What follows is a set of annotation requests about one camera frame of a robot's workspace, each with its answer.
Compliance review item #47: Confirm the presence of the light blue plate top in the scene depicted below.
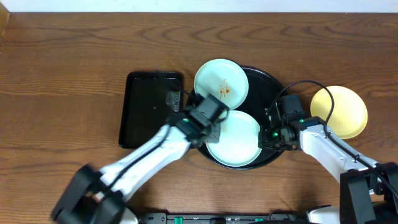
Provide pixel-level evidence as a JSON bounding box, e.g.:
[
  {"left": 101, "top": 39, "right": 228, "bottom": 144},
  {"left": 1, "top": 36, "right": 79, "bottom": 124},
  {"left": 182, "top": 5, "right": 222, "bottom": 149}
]
[{"left": 194, "top": 58, "right": 249, "bottom": 110}]

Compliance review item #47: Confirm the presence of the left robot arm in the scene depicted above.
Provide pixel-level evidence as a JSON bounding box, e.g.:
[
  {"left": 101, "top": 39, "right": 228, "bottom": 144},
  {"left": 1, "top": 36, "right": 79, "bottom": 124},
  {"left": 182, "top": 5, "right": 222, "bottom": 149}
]
[{"left": 50, "top": 110, "right": 228, "bottom": 223}]

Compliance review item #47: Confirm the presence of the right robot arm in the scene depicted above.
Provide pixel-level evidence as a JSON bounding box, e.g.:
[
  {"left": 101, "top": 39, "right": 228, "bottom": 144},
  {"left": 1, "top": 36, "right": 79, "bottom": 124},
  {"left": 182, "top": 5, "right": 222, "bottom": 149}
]
[{"left": 259, "top": 109, "right": 397, "bottom": 223}]

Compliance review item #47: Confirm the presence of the round black tray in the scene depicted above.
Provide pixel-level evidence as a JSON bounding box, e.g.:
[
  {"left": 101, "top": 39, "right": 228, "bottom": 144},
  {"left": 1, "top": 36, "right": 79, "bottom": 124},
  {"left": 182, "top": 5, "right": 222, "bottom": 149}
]
[{"left": 198, "top": 67, "right": 283, "bottom": 170}]

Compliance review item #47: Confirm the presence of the right black cable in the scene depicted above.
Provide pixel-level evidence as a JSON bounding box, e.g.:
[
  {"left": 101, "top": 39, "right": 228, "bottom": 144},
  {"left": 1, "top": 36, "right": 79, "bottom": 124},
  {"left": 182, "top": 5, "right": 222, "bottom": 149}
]
[{"left": 264, "top": 80, "right": 398, "bottom": 203}]

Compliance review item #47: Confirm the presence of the yellow plate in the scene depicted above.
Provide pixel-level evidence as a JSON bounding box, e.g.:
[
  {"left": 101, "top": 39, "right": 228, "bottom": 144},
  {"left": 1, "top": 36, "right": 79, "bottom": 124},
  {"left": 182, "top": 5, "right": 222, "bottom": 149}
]
[{"left": 310, "top": 86, "right": 368, "bottom": 139}]

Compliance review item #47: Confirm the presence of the black cable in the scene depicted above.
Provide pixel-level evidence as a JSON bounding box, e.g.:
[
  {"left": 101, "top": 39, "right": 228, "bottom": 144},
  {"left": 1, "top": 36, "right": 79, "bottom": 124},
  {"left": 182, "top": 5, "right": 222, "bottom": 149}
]
[
  {"left": 105, "top": 79, "right": 197, "bottom": 200},
  {"left": 264, "top": 80, "right": 398, "bottom": 203}
]

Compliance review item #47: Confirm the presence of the light blue plate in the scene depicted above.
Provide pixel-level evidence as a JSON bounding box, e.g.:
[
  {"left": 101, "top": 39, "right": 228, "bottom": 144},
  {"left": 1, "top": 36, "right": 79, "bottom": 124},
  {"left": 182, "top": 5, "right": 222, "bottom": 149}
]
[
  {"left": 206, "top": 110, "right": 262, "bottom": 167},
  {"left": 194, "top": 58, "right": 249, "bottom": 110}
]

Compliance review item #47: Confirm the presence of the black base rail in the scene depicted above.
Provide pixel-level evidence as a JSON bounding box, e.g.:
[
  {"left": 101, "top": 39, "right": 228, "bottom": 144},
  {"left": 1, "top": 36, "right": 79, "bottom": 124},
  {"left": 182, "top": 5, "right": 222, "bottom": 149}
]
[{"left": 124, "top": 205, "right": 343, "bottom": 224}]

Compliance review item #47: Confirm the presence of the black rectangular tray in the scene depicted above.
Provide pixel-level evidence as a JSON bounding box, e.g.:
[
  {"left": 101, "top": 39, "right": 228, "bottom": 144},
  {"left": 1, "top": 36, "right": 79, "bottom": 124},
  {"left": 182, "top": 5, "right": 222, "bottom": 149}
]
[{"left": 119, "top": 71, "right": 183, "bottom": 149}]

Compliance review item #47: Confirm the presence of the left black cable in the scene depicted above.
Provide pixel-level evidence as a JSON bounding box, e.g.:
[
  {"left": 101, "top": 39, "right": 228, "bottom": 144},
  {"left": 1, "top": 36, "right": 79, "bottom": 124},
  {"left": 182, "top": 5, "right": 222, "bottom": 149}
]
[{"left": 105, "top": 79, "right": 197, "bottom": 200}]

